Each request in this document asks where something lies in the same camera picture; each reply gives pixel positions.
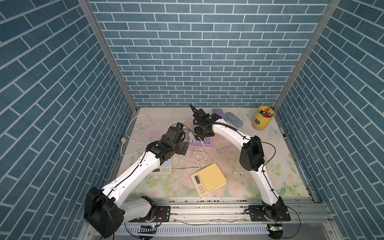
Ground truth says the blue electronic kitchen scale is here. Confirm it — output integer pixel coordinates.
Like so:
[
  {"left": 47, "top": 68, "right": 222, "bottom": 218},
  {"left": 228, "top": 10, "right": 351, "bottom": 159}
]
[{"left": 150, "top": 159, "right": 172, "bottom": 176}]

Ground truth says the white USB charging cable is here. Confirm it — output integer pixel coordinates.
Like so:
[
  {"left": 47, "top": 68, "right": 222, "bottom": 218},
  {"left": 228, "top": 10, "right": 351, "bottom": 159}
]
[{"left": 149, "top": 118, "right": 241, "bottom": 169}]

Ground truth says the yellow electronic kitchen scale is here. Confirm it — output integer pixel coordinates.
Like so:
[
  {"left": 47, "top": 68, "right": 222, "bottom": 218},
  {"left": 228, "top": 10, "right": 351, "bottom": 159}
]
[{"left": 191, "top": 163, "right": 227, "bottom": 198}]

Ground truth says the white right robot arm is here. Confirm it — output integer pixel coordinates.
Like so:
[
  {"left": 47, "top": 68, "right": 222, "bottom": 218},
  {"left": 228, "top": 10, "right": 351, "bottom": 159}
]
[{"left": 190, "top": 104, "right": 286, "bottom": 221}]

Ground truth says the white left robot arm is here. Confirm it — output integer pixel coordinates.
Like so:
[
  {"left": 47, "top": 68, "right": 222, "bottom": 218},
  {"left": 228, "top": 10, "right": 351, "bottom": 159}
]
[{"left": 84, "top": 123, "right": 189, "bottom": 238}]

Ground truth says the purple pencil case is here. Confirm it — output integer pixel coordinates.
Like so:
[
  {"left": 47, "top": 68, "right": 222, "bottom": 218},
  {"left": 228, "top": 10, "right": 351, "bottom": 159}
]
[{"left": 213, "top": 108, "right": 227, "bottom": 121}]

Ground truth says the purple power strip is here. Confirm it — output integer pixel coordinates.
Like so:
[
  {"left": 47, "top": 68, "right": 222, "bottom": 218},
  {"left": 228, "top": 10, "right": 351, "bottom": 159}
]
[{"left": 188, "top": 138, "right": 212, "bottom": 148}]

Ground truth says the blue pencil case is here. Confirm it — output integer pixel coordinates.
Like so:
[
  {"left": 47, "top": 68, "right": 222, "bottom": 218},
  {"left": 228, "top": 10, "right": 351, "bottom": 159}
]
[{"left": 225, "top": 112, "right": 244, "bottom": 128}]

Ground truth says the floral table mat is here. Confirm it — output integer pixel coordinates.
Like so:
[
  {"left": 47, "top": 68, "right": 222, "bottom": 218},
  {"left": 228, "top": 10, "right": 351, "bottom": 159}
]
[{"left": 118, "top": 107, "right": 309, "bottom": 199}]

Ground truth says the yellow pen cup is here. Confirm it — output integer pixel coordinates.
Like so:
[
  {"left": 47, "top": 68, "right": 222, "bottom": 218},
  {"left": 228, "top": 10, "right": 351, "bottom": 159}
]
[{"left": 253, "top": 106, "right": 275, "bottom": 130}]

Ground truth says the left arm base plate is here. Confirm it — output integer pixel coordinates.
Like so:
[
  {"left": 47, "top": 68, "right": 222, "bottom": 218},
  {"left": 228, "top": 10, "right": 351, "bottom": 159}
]
[{"left": 130, "top": 206, "right": 171, "bottom": 224}]

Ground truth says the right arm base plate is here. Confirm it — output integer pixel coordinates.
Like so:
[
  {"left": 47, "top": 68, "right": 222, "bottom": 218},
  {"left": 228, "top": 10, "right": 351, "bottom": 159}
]
[{"left": 244, "top": 205, "right": 291, "bottom": 222}]

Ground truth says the aluminium mounting rail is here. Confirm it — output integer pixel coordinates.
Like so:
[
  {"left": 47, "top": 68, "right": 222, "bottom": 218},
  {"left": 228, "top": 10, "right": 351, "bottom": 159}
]
[{"left": 122, "top": 199, "right": 332, "bottom": 225}]

